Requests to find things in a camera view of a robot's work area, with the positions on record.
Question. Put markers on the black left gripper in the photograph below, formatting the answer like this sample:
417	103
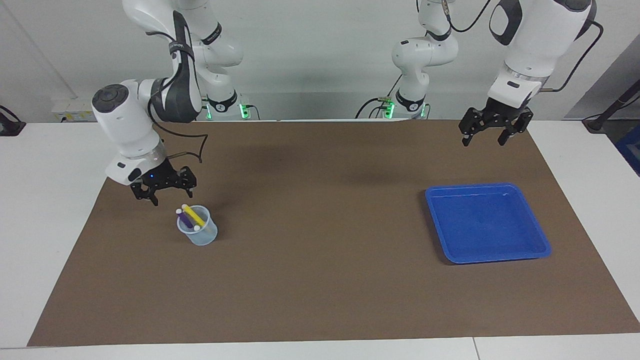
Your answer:
500	115

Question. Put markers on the black stand pole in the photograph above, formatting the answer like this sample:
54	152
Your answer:
597	122

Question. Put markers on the green pen white cap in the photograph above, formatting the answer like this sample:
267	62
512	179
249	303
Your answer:
196	228

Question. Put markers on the brown table mat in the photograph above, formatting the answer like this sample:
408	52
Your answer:
320	280

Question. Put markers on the yellow pen white cap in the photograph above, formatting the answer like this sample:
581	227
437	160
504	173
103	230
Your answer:
194	216

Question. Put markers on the purple pen white cap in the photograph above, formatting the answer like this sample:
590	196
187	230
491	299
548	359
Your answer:
185	218

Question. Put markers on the blue plastic tray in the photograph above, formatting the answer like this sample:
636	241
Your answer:
485	225

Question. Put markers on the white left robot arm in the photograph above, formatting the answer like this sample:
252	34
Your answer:
540	30

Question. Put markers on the translucent plastic cup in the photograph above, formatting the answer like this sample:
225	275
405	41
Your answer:
202	239

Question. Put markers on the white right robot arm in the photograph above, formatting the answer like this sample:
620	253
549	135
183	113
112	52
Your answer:
125	130

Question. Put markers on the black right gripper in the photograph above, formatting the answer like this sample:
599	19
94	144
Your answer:
162	177

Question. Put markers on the black clamp mount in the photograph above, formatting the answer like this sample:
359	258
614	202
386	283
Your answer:
10	127

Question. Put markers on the white power strip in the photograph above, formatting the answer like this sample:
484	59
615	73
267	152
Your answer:
75	107

